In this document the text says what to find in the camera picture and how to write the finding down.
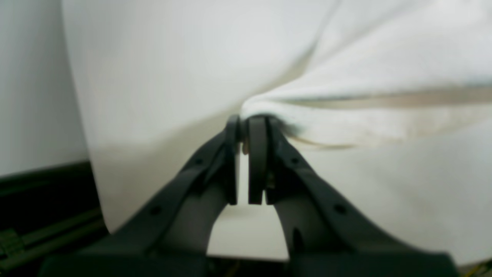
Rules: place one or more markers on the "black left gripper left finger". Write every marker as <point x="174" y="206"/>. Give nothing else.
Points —
<point x="169" y="235"/>

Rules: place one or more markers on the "white printed T-shirt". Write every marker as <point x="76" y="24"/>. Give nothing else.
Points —
<point x="388" y="100"/>

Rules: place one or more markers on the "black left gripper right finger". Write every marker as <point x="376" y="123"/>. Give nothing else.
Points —
<point x="325" y="234"/>

